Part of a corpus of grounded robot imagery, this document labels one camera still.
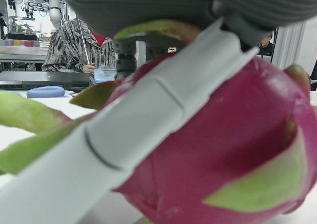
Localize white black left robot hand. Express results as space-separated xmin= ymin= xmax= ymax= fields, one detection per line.
xmin=0 ymin=0 xmax=317 ymax=224

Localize red dragon fruit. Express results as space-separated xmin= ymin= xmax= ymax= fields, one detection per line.
xmin=0 ymin=19 xmax=317 ymax=224

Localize blue grey teach pendant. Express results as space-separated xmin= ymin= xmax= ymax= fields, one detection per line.
xmin=93 ymin=66 xmax=117 ymax=83

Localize person in striped jacket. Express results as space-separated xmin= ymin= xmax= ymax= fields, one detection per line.
xmin=42 ymin=18 xmax=117 ymax=73

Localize blue headphones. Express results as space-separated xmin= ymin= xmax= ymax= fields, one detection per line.
xmin=26 ymin=86 xmax=65 ymax=99

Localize black laptop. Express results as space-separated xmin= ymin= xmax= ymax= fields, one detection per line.
xmin=0 ymin=71 xmax=92 ymax=90

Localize person in dark clothes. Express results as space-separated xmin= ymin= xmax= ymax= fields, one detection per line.
xmin=259 ymin=34 xmax=274 ymax=56

